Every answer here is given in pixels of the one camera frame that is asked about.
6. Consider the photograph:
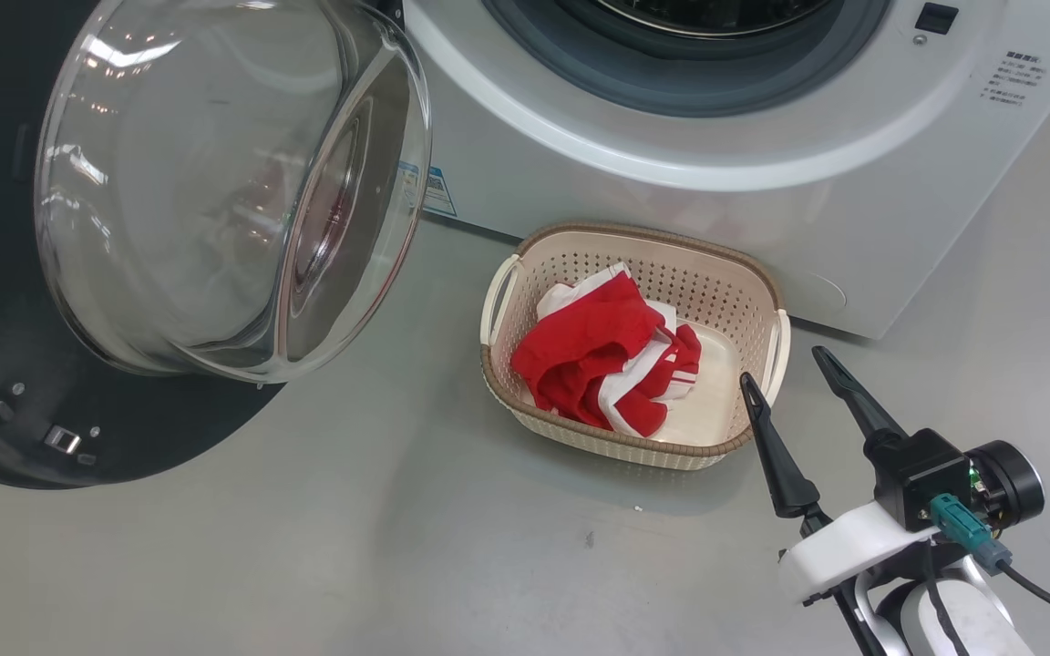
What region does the black cable with teal connector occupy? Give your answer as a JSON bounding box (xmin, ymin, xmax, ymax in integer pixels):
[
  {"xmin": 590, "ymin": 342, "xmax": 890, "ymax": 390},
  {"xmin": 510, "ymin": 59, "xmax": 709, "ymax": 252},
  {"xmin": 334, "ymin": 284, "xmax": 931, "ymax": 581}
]
[{"xmin": 931, "ymin": 494, "xmax": 1050, "ymax": 636}]

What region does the blue energy label sticker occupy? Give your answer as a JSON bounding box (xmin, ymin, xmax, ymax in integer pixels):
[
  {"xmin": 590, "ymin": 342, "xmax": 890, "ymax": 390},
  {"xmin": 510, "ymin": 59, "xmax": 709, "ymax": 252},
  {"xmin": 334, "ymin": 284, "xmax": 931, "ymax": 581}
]
[{"xmin": 397, "ymin": 162, "xmax": 458, "ymax": 218}]

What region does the red and white garment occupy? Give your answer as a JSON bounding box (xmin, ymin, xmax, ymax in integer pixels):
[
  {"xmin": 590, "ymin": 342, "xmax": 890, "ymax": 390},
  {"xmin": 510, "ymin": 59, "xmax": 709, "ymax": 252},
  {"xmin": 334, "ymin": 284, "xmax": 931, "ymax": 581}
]
[{"xmin": 511, "ymin": 262, "xmax": 704, "ymax": 438}]

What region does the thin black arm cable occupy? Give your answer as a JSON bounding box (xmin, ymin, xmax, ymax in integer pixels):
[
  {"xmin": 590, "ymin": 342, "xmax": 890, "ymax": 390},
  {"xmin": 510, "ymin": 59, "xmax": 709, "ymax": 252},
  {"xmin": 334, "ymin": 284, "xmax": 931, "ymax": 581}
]
[{"xmin": 921, "ymin": 538, "xmax": 973, "ymax": 656}]

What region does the printed warning text label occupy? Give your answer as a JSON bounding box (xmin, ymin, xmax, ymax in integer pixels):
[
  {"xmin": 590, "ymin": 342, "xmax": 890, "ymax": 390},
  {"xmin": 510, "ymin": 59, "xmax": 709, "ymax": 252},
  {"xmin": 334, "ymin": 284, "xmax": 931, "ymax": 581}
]
[{"xmin": 981, "ymin": 50, "xmax": 1047, "ymax": 106}]

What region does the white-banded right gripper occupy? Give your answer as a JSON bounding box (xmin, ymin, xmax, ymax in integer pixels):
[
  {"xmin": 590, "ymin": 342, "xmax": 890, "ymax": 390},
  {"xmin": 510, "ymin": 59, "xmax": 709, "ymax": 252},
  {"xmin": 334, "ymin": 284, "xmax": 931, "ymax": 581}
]
[{"xmin": 739, "ymin": 346, "xmax": 941, "ymax": 602}]

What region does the white front-load washing machine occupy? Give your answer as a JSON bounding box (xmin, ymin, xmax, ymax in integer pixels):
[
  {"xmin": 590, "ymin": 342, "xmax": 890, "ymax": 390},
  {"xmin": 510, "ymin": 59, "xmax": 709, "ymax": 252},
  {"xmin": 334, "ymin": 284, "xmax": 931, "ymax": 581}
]
[{"xmin": 393, "ymin": 0, "xmax": 1050, "ymax": 340}]

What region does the cream perforated plastic laundry basket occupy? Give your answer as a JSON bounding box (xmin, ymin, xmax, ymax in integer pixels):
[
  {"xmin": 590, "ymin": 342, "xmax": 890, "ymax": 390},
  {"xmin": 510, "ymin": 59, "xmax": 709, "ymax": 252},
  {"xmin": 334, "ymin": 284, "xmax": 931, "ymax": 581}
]
[{"xmin": 479, "ymin": 222, "xmax": 792, "ymax": 472}]

